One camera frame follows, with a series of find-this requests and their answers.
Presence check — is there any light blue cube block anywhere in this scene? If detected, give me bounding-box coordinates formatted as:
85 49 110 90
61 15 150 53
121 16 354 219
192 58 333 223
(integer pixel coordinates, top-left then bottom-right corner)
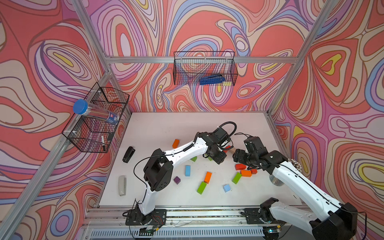
223 184 231 193

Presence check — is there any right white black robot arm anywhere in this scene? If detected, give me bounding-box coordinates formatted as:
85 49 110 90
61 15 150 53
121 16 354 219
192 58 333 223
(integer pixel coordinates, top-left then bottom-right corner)
233 148 358 240

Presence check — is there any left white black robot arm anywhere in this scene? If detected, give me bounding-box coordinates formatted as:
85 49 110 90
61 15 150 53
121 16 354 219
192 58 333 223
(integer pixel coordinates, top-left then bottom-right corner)
137 121 237 216

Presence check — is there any orange block right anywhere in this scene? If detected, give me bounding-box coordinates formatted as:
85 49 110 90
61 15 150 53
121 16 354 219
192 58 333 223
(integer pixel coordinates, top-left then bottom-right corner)
241 170 253 178

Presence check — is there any orange block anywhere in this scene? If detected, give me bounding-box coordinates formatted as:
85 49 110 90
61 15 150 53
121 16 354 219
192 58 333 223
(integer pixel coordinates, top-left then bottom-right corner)
204 172 212 184
172 139 180 149
241 170 253 178

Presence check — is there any orange block lower centre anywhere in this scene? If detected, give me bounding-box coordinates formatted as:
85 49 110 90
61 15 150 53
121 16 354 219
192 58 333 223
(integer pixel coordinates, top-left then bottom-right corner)
204 172 212 184

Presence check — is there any cup of pencils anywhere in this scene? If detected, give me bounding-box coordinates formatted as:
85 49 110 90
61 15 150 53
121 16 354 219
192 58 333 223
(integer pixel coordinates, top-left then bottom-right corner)
269 175 285 187

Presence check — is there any light blue long block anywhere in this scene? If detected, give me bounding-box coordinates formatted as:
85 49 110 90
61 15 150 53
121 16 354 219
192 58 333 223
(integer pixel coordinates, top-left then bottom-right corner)
185 165 191 177

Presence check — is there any green block bottom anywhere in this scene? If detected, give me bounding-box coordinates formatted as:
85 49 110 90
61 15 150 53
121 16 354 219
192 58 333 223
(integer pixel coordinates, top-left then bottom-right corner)
197 182 207 195

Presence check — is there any orange block far left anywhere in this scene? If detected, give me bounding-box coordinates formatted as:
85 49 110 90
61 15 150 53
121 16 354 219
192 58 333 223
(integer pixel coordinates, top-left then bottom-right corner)
172 139 180 149

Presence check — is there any purple cube block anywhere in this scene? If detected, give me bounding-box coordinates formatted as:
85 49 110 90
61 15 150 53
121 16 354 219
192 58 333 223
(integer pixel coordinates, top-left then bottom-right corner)
174 177 181 185

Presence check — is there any blue black tool in basket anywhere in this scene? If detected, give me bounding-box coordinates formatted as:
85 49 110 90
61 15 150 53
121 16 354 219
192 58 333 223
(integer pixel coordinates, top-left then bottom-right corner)
199 74 225 85

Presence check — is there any black stapler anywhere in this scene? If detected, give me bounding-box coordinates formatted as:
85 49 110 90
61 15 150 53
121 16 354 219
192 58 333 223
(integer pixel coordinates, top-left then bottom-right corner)
123 146 136 163

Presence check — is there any grey stapler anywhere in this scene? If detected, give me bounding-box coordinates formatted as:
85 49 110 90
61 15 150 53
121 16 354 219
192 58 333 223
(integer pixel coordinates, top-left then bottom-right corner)
118 176 127 196

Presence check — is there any white marker in basket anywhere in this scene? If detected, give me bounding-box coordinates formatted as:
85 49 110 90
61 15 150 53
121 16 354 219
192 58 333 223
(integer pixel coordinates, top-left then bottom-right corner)
101 135 106 152

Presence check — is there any clear bottle blue cap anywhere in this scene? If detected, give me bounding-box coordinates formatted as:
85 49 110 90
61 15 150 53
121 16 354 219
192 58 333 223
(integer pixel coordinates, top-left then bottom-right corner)
73 100 119 125

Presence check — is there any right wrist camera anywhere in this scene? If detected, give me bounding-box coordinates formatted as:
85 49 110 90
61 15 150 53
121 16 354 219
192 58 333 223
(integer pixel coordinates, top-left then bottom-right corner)
244 138 255 153

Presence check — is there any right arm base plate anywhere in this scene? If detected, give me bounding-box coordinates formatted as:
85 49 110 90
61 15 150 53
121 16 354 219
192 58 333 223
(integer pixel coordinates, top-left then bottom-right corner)
240 208 280 225

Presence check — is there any back black wire basket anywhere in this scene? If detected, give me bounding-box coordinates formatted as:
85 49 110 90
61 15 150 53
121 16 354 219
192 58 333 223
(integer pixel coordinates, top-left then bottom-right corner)
173 50 238 86

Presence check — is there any black wire basket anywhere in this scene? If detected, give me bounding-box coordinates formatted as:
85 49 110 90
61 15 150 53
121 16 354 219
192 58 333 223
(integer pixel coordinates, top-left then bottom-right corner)
62 83 130 153
173 50 238 86

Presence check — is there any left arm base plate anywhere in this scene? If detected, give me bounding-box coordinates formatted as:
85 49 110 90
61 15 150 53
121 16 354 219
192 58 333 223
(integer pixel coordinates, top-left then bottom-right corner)
123 209 167 226

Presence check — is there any left black wire basket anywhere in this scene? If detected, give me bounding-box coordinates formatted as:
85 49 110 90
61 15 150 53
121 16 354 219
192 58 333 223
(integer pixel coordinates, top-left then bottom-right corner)
62 83 130 153

